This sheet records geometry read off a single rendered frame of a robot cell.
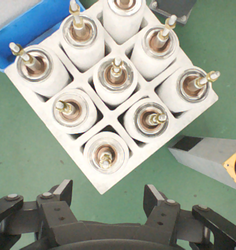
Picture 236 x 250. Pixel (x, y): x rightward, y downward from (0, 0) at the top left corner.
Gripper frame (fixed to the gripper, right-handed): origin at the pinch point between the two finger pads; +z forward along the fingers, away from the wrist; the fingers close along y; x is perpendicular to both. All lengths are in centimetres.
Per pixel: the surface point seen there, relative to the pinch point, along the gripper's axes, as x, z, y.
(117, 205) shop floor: -21, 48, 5
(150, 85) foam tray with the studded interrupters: 17.1, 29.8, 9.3
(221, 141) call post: 4.7, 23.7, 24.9
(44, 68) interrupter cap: 16.8, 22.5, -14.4
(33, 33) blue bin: 35, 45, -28
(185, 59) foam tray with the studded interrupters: 24.6, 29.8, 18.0
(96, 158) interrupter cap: -0.8, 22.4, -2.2
